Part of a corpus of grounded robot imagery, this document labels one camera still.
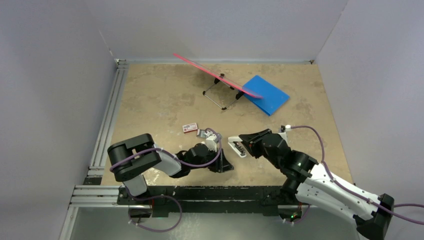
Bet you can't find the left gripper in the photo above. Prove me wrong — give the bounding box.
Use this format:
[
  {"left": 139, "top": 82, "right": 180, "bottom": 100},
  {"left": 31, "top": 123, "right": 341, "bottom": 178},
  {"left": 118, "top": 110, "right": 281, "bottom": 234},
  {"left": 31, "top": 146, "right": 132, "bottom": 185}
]
[{"left": 190, "top": 146, "right": 233, "bottom": 173}]

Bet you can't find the small white stapler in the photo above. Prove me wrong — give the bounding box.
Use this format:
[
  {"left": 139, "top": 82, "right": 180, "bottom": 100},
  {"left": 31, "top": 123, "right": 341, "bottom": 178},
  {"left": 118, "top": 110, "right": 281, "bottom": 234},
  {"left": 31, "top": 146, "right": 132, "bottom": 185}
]
[{"left": 227, "top": 136, "right": 247, "bottom": 158}]

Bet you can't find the staple box tray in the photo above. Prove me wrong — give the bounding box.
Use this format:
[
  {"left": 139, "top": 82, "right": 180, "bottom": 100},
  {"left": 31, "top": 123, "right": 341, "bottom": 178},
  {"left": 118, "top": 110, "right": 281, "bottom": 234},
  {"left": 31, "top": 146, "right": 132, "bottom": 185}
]
[{"left": 196, "top": 129, "right": 211, "bottom": 139}]

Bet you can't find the red white staple box sleeve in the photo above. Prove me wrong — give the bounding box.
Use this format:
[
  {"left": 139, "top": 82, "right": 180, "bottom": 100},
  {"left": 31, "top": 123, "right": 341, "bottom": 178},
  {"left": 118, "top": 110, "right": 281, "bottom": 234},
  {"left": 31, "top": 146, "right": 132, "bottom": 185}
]
[{"left": 182, "top": 122, "right": 198, "bottom": 134}]

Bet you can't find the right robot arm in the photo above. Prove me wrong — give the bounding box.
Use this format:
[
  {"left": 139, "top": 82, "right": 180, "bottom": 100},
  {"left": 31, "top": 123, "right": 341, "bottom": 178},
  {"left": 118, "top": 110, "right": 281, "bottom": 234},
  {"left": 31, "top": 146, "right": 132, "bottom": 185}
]
[{"left": 228, "top": 125, "right": 394, "bottom": 240}]

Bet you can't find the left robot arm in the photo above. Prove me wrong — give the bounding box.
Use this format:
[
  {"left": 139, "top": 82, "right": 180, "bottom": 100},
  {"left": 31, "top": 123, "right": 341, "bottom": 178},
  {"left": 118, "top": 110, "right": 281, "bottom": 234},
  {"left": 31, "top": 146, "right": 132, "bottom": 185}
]
[{"left": 107, "top": 133, "right": 234, "bottom": 205}]

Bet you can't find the blue folder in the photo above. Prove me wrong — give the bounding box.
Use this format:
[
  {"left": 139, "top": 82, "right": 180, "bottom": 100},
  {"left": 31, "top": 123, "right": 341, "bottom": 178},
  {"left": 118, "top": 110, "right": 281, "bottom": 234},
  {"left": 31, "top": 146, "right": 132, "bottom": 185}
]
[{"left": 242, "top": 75, "right": 290, "bottom": 116}]

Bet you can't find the pink board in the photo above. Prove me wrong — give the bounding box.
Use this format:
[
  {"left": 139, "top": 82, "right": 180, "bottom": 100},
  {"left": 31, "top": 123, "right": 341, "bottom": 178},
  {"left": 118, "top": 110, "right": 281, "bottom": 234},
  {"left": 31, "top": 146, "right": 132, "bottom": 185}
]
[{"left": 173, "top": 53, "right": 263, "bottom": 99}]

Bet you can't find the black base bar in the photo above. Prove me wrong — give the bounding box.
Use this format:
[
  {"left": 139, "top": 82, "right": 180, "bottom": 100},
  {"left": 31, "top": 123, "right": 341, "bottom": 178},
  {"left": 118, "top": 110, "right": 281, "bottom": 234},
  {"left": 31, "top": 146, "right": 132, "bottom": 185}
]
[{"left": 117, "top": 185, "right": 308, "bottom": 218}]

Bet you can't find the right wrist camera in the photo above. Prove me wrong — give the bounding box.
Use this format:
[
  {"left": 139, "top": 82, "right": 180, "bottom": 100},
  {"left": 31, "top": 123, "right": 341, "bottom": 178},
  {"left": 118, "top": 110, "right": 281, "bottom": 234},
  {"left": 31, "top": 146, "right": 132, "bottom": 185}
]
[{"left": 278, "top": 124, "right": 292, "bottom": 142}]

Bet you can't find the black wire stand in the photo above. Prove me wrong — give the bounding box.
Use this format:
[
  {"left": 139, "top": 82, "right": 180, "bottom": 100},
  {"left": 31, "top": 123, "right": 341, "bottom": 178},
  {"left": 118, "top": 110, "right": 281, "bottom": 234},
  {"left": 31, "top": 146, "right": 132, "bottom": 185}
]
[{"left": 202, "top": 73, "right": 245, "bottom": 111}]

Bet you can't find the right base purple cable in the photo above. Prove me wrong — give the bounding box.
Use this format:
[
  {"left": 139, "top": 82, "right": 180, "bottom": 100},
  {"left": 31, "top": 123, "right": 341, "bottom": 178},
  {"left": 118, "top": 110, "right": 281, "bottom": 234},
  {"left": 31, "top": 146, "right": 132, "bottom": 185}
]
[{"left": 283, "top": 203, "right": 314, "bottom": 226}]

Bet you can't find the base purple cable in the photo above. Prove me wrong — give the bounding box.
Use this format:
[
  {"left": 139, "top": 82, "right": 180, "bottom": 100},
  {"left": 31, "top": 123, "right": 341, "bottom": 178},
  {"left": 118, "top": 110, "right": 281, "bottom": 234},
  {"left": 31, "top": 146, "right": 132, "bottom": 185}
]
[
  {"left": 124, "top": 194, "right": 184, "bottom": 233},
  {"left": 283, "top": 203, "right": 314, "bottom": 226}
]

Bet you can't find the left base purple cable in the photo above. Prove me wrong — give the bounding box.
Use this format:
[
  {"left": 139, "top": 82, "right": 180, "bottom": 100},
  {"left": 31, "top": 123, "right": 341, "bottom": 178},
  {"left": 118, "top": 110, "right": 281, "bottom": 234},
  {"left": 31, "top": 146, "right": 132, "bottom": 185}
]
[{"left": 124, "top": 194, "right": 184, "bottom": 233}]

